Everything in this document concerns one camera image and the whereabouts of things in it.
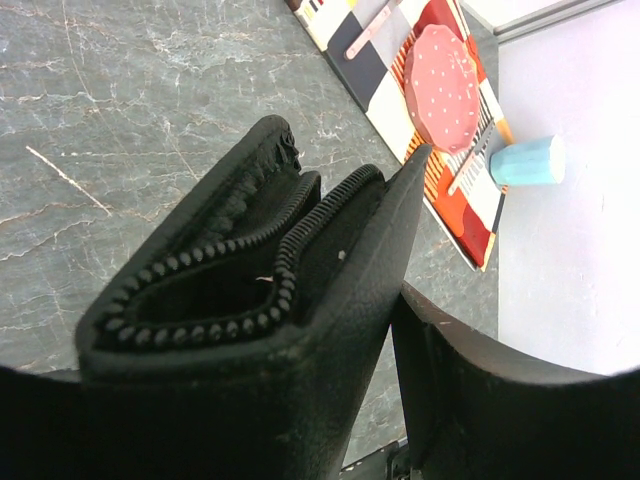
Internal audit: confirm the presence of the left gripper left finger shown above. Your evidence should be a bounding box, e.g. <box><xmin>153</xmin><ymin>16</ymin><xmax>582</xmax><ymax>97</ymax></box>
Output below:
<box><xmin>1</xmin><ymin>366</ymin><xmax>100</xmax><ymax>479</ymax></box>

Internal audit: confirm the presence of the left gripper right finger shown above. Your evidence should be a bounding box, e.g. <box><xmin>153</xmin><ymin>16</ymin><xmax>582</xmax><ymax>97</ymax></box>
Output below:
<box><xmin>392</xmin><ymin>285</ymin><xmax>639</xmax><ymax>479</ymax></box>

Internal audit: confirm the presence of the black zipper tool case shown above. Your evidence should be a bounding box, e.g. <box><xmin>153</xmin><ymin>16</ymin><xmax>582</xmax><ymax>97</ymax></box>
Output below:
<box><xmin>75</xmin><ymin>115</ymin><xmax>431</xmax><ymax>479</ymax></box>

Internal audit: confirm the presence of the blue white mug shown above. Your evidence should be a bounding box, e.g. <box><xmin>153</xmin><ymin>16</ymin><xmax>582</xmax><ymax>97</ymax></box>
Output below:
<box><xmin>489</xmin><ymin>135</ymin><xmax>566</xmax><ymax>186</ymax></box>

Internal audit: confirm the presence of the pink dotted plate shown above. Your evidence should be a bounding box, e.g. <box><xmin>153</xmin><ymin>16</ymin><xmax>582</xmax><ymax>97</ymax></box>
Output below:
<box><xmin>404</xmin><ymin>24</ymin><xmax>480</xmax><ymax>155</ymax></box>

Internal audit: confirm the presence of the patchwork placemat cloth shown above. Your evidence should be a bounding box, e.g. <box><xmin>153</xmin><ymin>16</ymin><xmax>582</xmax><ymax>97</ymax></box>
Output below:
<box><xmin>287</xmin><ymin>1</ymin><xmax>514</xmax><ymax>270</ymax></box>

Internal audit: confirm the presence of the pink handled knife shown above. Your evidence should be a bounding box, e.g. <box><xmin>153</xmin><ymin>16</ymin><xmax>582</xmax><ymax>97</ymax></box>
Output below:
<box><xmin>447</xmin><ymin>120</ymin><xmax>495</xmax><ymax>196</ymax></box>

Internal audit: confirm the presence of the pink handled fork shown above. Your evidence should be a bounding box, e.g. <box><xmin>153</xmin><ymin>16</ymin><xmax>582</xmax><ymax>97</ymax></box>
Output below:
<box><xmin>344</xmin><ymin>0</ymin><xmax>402</xmax><ymax>61</ymax></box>

